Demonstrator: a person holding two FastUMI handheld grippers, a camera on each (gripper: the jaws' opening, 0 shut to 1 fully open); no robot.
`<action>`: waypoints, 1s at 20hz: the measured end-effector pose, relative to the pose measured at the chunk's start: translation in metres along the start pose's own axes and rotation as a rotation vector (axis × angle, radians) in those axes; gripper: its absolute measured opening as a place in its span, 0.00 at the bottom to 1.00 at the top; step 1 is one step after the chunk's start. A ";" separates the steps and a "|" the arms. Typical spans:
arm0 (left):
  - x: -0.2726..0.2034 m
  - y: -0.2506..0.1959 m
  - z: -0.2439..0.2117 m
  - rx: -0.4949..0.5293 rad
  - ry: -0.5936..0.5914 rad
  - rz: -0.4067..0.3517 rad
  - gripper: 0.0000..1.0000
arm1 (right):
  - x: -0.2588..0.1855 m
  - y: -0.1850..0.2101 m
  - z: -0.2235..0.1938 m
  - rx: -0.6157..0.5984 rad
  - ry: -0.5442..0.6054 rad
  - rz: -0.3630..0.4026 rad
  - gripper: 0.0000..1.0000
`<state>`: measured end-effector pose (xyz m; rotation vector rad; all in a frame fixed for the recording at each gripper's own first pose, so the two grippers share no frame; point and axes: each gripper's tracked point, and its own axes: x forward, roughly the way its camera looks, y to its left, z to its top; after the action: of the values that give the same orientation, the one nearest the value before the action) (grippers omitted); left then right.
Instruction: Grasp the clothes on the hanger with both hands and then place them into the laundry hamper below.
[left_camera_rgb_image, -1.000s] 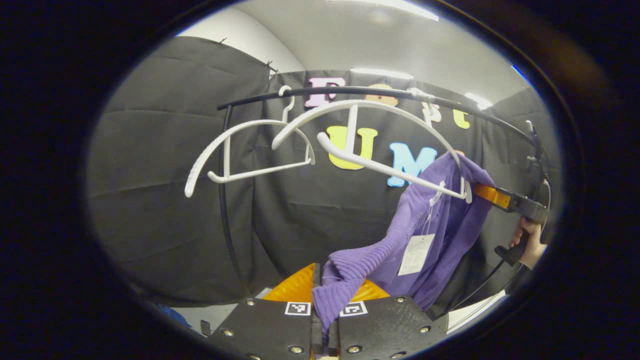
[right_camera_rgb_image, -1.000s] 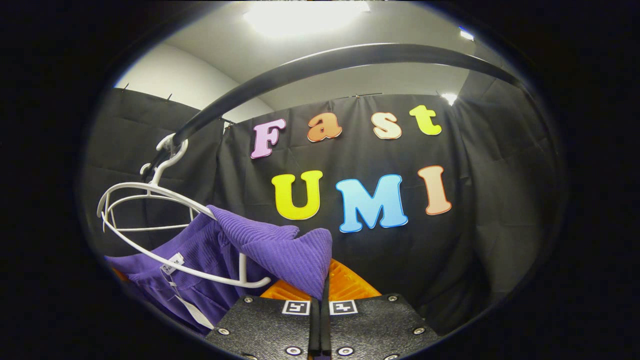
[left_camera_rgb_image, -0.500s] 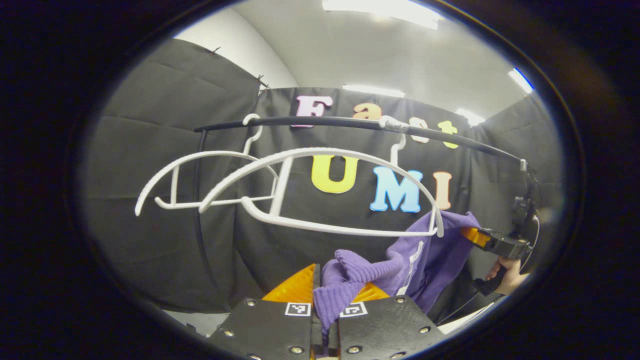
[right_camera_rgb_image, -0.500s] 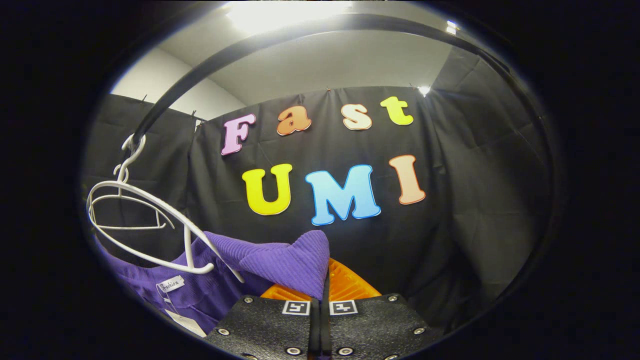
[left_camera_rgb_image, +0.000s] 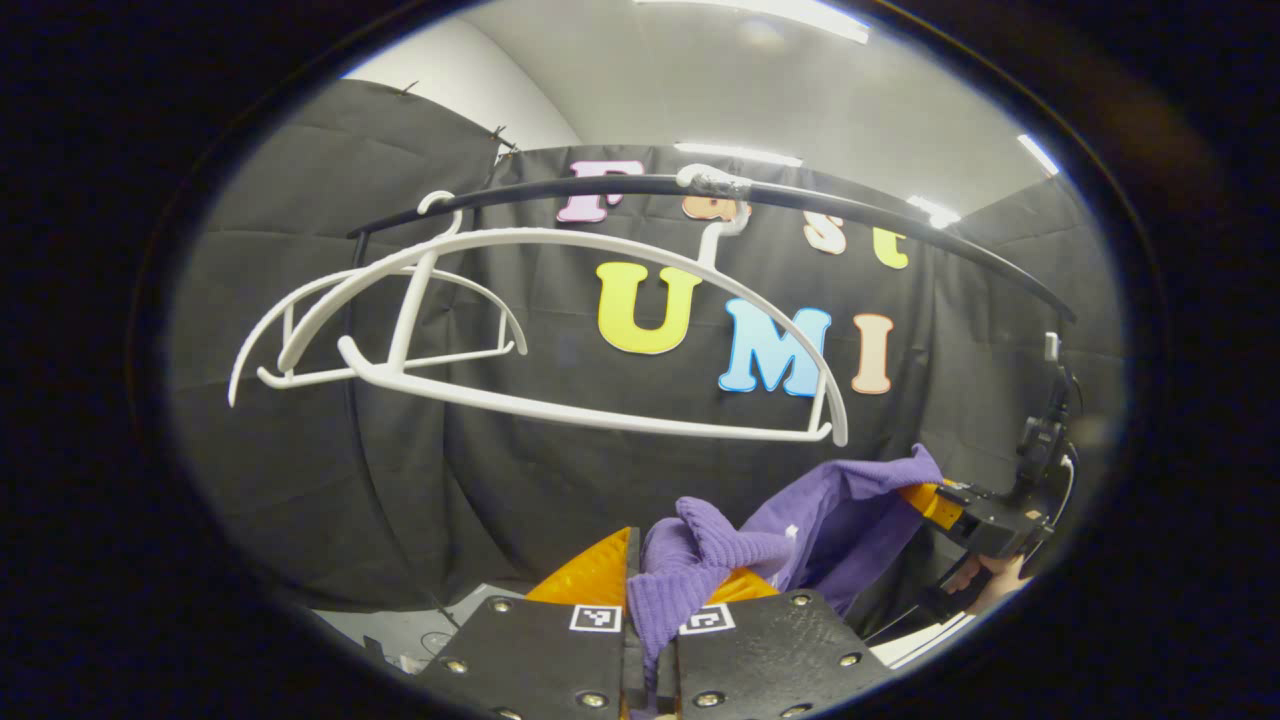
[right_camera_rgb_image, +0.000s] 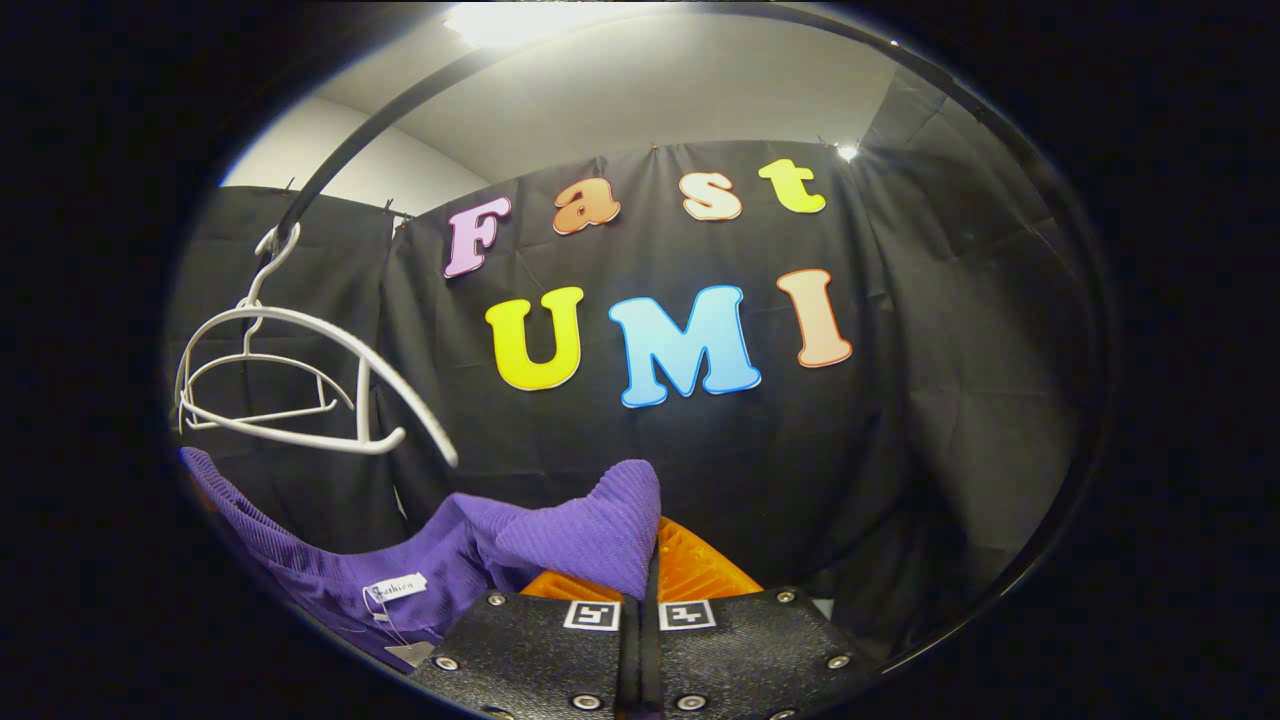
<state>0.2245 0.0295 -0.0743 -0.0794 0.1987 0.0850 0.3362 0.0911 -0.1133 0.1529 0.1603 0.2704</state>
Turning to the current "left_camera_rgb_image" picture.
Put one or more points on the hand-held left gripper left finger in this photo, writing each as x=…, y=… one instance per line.
x=540, y=660

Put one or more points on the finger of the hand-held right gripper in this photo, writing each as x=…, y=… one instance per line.
x=935, y=503

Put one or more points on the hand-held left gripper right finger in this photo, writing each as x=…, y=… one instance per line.
x=770, y=660

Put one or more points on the purple knit jacket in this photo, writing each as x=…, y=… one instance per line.
x=700, y=560

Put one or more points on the white plastic clothes hanger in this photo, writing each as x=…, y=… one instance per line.
x=600, y=420
x=460, y=356

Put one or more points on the black metal clothes rack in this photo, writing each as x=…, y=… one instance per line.
x=650, y=185

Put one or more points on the black backdrop cloth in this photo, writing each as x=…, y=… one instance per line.
x=500, y=480

